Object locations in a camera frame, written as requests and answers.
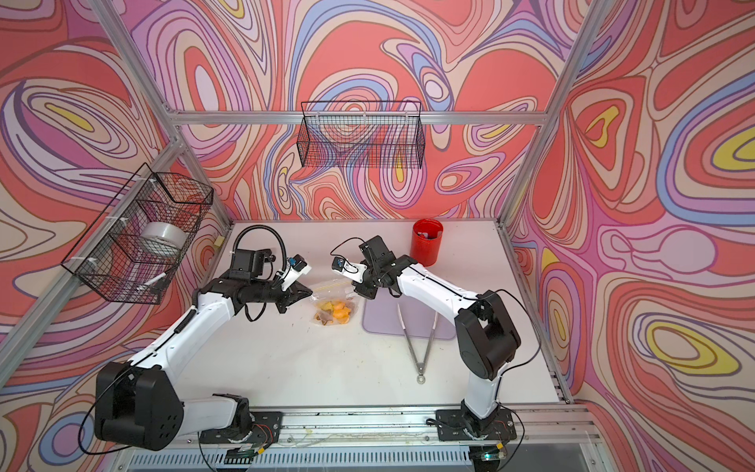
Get clear resealable plastic bag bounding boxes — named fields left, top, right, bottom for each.
left=310, top=278, right=362, bottom=326

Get metal silicone-tipped tongs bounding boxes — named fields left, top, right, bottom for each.
left=396, top=303, right=440, bottom=385

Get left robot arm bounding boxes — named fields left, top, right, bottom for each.
left=94, top=250, right=312, bottom=452

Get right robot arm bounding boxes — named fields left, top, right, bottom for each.
left=331, top=236, right=521, bottom=440

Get lavender plastic tray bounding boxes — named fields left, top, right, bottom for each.
left=362, top=290, right=456, bottom=340

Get red cylindrical cup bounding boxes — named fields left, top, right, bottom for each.
left=410, top=218, right=444, bottom=267

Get white marker in basket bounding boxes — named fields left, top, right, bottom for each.
left=138, top=273, right=166, bottom=291

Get grey tape roll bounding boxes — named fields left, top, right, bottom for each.
left=140, top=221, right=188, bottom=258

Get left black wire basket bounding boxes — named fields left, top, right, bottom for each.
left=60, top=164, right=214, bottom=305

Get black wire basket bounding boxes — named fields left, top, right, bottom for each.
left=296, top=100, right=426, bottom=170
left=60, top=164, right=214, bottom=305

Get back black wire basket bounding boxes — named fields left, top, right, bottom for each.
left=296, top=100, right=426, bottom=170

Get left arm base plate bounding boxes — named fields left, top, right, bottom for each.
left=200, top=411, right=283, bottom=446

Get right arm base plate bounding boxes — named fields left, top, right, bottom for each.
left=426, top=408, right=518, bottom=444

